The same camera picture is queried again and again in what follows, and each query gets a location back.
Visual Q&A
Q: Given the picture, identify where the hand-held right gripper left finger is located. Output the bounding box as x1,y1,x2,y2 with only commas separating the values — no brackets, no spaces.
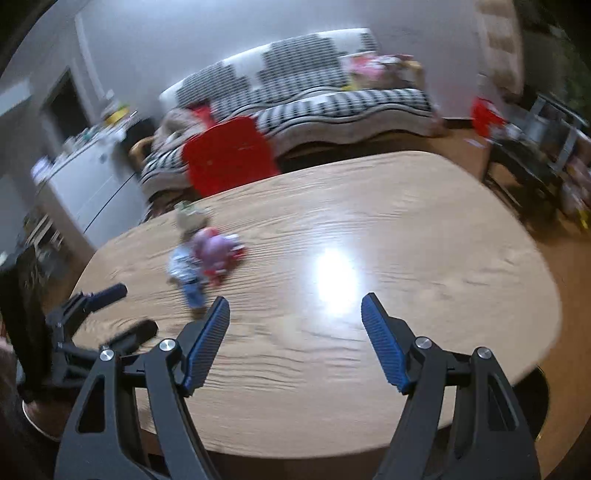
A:
54,296,230,480

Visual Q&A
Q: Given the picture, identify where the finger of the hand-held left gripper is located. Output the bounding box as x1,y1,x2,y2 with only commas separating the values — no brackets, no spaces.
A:
45,283,129,344
99,319,159,357

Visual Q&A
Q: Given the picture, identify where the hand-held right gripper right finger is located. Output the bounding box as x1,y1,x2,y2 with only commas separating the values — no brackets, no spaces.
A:
361,292,541,480

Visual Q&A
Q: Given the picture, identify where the black waste bin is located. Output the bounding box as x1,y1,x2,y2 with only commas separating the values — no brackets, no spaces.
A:
0,249,63,439

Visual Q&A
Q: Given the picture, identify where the doll in blue jeans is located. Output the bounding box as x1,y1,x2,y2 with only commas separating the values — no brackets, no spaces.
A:
167,215,208,310

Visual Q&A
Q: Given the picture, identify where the pink plush toy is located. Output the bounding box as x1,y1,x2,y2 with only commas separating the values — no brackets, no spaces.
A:
191,227,247,285

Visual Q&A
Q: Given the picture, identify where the white cabinet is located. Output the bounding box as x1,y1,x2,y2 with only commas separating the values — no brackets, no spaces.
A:
32,134,148,250

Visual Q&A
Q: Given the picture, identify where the beige clothes pile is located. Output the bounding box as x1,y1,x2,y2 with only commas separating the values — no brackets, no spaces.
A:
154,108,208,148

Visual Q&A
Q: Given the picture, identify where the red bear-shaped chair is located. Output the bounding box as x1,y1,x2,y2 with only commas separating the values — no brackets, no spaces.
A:
182,115,281,197

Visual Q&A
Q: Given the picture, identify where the black and white patterned sofa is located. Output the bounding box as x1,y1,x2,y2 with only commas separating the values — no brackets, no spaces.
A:
139,28,444,199

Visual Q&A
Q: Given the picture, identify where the red plastic bag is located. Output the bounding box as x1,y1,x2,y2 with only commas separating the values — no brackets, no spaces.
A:
471,97,506,137

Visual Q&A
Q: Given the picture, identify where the pink cartoon cushion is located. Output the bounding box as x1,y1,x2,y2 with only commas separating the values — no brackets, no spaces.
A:
344,54,416,86

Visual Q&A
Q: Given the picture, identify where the striped curtain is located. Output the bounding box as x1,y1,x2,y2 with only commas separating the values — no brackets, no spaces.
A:
478,0,525,90

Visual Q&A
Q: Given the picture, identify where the metal frame rack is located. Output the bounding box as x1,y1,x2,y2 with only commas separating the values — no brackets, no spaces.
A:
482,92,591,222

